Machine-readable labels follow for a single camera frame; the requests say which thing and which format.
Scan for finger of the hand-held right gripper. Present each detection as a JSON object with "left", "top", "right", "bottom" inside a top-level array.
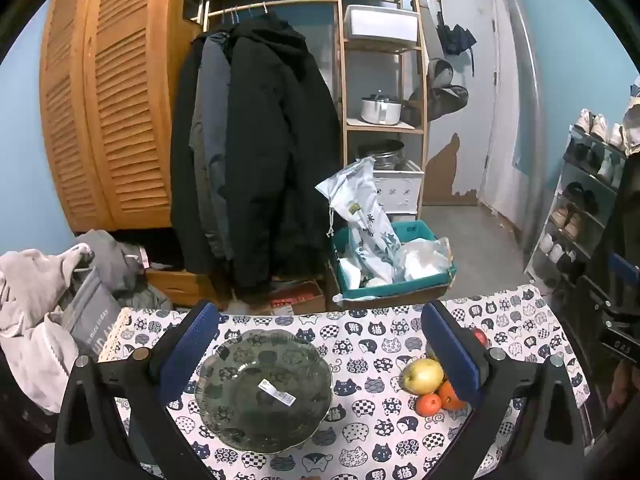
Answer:
[{"left": 606, "top": 252, "right": 640, "bottom": 286}]

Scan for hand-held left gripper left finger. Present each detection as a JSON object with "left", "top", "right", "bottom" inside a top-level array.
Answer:
[{"left": 54, "top": 301, "right": 221, "bottom": 480}]

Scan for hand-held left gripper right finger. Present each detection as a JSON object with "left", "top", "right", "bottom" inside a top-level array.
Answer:
[{"left": 421, "top": 301, "right": 593, "bottom": 480}]

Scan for yellow-green pear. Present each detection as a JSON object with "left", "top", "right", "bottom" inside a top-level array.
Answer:
[{"left": 404, "top": 358, "right": 445, "bottom": 394}]

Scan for large orange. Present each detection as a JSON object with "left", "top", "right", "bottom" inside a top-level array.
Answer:
[{"left": 439, "top": 381, "right": 468, "bottom": 411}]

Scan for small tangerine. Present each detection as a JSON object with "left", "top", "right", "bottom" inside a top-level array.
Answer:
[{"left": 416, "top": 393, "right": 443, "bottom": 417}]

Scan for green glass bowl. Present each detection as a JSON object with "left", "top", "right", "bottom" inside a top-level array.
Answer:
[{"left": 194, "top": 329, "right": 335, "bottom": 456}]

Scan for person's right hand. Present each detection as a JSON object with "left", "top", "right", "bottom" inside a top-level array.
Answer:
[{"left": 612, "top": 361, "right": 640, "bottom": 410}]

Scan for wooden drawer box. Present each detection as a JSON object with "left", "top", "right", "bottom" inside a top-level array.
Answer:
[{"left": 145, "top": 269, "right": 221, "bottom": 308}]

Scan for cat print tablecloth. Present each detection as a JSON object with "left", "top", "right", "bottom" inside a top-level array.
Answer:
[{"left": 97, "top": 285, "right": 591, "bottom": 480}]

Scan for teal plastic basket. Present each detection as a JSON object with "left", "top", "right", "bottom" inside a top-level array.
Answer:
[{"left": 331, "top": 220, "right": 457, "bottom": 301}]

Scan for clear plastic bag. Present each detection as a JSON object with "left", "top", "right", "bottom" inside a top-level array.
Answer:
[{"left": 395, "top": 237, "right": 453, "bottom": 283}]

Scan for metal shoe rack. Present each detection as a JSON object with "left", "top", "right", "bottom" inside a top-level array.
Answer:
[{"left": 525, "top": 125, "right": 631, "bottom": 291}]

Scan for grey fabric bag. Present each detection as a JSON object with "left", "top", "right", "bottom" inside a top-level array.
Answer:
[{"left": 57, "top": 267, "right": 123, "bottom": 361}]

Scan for cardboard box with red contents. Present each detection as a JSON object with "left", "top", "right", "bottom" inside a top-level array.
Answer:
[{"left": 250, "top": 280, "right": 328, "bottom": 316}]

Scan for grey clothes pile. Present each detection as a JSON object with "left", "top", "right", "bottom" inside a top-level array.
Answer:
[{"left": 67, "top": 230, "right": 173, "bottom": 311}]

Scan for group of shoes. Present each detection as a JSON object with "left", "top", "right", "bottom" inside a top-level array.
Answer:
[{"left": 537, "top": 107, "right": 626, "bottom": 281}]

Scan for white printed bag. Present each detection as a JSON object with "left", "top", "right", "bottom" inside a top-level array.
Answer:
[{"left": 316, "top": 156, "right": 401, "bottom": 286}]

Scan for thin black coat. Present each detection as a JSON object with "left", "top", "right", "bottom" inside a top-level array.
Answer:
[{"left": 170, "top": 35, "right": 211, "bottom": 271}]

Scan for white plastic basket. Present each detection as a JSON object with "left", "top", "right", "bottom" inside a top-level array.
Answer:
[{"left": 372, "top": 160, "right": 426, "bottom": 216}]

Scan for beige hoodie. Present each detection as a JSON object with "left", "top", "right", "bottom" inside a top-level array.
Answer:
[{"left": 0, "top": 249, "right": 96, "bottom": 413}]

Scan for grey pipe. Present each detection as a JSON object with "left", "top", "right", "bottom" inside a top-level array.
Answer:
[{"left": 500, "top": 0, "right": 548, "bottom": 261}]

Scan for grey coat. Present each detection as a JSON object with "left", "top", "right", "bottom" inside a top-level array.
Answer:
[{"left": 192, "top": 32, "right": 236, "bottom": 261}]

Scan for white door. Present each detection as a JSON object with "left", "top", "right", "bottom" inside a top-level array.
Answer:
[{"left": 425, "top": 0, "right": 501, "bottom": 206}]

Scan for steel pot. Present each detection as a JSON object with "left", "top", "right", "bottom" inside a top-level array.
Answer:
[{"left": 357, "top": 140, "right": 406, "bottom": 168}]

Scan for large black hooded coat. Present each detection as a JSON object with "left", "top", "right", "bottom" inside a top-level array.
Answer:
[{"left": 227, "top": 12, "right": 343, "bottom": 301}]

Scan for grey hanging bag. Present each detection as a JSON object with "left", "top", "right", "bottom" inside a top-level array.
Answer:
[{"left": 407, "top": 57, "right": 471, "bottom": 123}]

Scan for white pot with lid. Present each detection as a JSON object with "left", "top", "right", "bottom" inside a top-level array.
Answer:
[{"left": 360, "top": 92, "right": 403, "bottom": 126}]

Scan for wooden louvered wardrobe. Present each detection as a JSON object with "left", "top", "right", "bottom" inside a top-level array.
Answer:
[{"left": 39, "top": 0, "right": 201, "bottom": 233}]

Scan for wooden shelf unit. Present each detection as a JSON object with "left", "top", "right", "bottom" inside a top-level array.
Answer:
[{"left": 335, "top": 0, "right": 431, "bottom": 221}]

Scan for dark blue umbrella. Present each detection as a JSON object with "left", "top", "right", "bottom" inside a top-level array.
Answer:
[{"left": 435, "top": 0, "right": 478, "bottom": 76}]

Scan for white storage box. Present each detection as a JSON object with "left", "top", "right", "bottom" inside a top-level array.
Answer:
[{"left": 345, "top": 5, "right": 418, "bottom": 43}]

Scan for wooden clothes rail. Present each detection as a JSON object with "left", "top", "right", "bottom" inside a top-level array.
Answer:
[{"left": 202, "top": 0, "right": 342, "bottom": 33}]

